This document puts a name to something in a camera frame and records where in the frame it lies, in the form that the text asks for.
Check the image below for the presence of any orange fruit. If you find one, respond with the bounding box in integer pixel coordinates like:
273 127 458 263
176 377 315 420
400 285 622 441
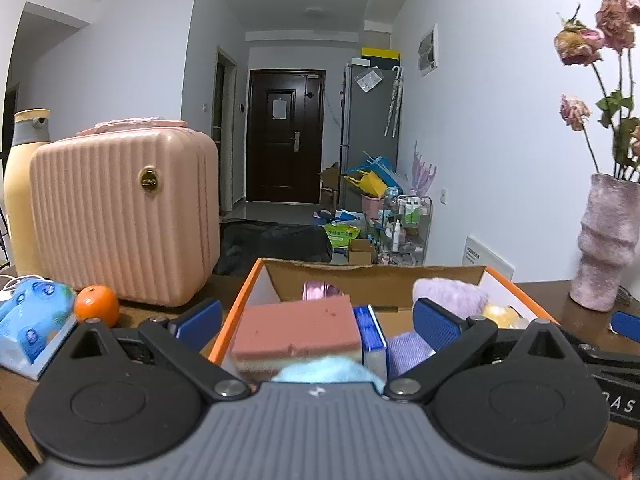
74 284 121 327

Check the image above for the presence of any purple wing decoration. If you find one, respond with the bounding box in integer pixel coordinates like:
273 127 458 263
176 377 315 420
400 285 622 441
410 141 438 196

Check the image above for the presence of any grey refrigerator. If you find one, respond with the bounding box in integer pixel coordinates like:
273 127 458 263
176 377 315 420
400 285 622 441
340 61 401 211

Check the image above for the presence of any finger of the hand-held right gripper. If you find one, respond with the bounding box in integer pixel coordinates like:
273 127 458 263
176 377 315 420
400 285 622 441
611 310 640 347
570 340 640 386

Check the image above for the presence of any small open cardboard box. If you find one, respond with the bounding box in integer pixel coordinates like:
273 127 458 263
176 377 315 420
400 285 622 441
346 239 376 265

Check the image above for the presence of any yellow plush toy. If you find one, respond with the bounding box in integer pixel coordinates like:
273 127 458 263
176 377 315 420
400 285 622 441
481 304 530 331

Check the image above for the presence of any pink layered sponge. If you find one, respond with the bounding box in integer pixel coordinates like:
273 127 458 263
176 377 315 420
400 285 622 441
231 294 364 383

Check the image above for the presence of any white folded umbrella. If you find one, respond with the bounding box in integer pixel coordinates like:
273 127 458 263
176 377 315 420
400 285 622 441
384 66 403 138

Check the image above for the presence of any blue tissue pack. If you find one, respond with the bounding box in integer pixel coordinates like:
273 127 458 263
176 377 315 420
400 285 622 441
0 280 78 381

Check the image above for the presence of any pink bucket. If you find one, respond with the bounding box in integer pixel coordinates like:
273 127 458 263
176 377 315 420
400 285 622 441
361 195 386 220

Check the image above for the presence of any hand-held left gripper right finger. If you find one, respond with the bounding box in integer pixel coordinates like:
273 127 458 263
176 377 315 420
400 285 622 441
382 297 583 403

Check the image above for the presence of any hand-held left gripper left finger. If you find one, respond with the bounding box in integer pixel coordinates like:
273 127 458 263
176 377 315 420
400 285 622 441
60 297 253 403

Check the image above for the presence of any yellow and black box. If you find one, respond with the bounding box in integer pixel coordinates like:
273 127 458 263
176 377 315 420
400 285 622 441
361 46 402 65

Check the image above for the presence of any orange and white cardboard box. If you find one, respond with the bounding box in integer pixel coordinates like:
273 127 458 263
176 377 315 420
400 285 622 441
207 257 561 376

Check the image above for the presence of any brown cardboard carton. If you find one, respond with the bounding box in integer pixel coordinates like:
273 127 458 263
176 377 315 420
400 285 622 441
320 162 341 211

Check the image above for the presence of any pile of blue yellow clutter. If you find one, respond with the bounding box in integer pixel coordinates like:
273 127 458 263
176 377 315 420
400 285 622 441
344 150 401 198

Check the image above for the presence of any dark bedding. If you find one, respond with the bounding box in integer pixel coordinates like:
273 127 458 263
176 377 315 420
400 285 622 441
212 220 333 276

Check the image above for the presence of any white cable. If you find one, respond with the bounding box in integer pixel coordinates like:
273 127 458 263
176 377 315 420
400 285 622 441
0 272 46 306

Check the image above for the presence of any yellow thermos bottle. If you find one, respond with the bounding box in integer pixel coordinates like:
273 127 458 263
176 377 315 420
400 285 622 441
2 109 52 277

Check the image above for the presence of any white flat board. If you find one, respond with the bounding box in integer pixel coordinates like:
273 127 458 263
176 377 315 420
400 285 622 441
462 235 516 283

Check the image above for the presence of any bouquet of dried pink roses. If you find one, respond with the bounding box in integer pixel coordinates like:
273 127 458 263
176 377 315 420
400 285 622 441
554 0 640 183

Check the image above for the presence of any pink textured vase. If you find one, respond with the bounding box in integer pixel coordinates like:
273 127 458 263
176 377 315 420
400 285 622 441
569 172 640 312

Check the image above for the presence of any clear plastic bag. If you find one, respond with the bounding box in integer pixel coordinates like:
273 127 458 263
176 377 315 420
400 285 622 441
355 71 383 93

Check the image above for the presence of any pink ribbed suitcase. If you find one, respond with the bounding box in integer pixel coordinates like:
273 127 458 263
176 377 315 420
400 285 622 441
29 119 222 308

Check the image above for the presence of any dark brown entrance door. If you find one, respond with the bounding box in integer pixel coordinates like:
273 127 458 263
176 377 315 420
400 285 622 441
245 68 327 206

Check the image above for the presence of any interior door frame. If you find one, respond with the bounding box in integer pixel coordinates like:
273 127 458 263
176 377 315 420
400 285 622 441
210 45 240 218

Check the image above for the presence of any metal cart with bottles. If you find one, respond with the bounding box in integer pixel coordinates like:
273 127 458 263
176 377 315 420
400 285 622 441
377 194 433 266

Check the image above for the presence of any pink satin cloth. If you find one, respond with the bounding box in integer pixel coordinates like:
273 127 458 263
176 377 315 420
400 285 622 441
302 280 346 302

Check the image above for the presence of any white electrical panel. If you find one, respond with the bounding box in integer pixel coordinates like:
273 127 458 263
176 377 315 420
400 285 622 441
417 23 440 77

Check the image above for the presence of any green printed bag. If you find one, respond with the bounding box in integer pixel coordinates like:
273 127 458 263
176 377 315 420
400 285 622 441
324 222 362 248

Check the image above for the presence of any light blue fluffy cloth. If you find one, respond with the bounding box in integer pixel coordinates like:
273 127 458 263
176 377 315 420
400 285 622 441
272 356 386 395

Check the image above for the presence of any purple knit cloth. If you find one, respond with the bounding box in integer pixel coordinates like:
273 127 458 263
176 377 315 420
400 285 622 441
386 332 437 382

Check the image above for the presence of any lavender fluffy slipper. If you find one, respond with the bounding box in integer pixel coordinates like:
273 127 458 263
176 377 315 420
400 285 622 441
411 276 489 318

